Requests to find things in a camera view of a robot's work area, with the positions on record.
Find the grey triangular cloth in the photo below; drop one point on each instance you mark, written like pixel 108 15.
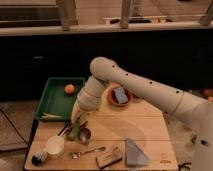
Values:
pixel 134 154

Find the metal cup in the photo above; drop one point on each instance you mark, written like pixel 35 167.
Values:
pixel 84 136

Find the brown bowl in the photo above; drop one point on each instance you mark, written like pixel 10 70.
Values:
pixel 111 97

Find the orange fruit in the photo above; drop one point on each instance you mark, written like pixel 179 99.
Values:
pixel 69 89

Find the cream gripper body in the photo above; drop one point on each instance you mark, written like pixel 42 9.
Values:
pixel 79 112

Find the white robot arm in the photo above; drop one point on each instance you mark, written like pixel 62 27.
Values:
pixel 195 112

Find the black utensil handle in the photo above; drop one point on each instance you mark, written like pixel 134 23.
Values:
pixel 63 129

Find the green plastic tray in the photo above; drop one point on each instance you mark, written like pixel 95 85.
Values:
pixel 55 101

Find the white cup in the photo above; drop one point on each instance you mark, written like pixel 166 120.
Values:
pixel 55 145

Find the wooden block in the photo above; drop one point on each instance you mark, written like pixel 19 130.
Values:
pixel 108 158

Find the blue sponge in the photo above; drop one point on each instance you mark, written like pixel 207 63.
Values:
pixel 120 95

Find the metal fork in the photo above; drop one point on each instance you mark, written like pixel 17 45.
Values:
pixel 75 155

